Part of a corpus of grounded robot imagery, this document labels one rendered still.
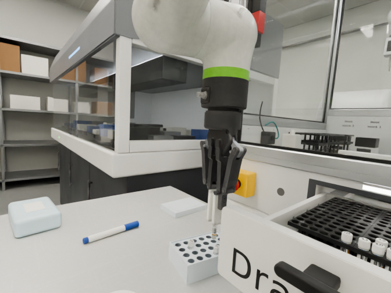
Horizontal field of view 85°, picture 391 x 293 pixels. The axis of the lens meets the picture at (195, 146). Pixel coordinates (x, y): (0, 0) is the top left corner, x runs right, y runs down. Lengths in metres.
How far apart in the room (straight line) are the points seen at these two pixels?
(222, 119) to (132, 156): 0.62
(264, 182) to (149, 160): 0.54
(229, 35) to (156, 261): 0.46
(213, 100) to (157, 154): 0.65
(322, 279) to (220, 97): 0.30
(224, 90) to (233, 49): 0.07
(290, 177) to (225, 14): 0.42
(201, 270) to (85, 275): 0.21
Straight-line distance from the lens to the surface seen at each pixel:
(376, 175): 0.57
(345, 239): 0.38
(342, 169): 0.58
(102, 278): 0.49
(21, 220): 0.66
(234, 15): 0.43
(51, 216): 0.67
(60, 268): 0.53
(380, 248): 0.37
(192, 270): 0.45
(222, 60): 0.42
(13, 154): 4.27
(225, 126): 0.41
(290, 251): 0.29
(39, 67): 3.81
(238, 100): 0.41
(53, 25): 4.47
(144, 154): 0.98
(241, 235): 0.33
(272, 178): 0.65
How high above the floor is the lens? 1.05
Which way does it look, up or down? 6 degrees down
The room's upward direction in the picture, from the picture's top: 3 degrees clockwise
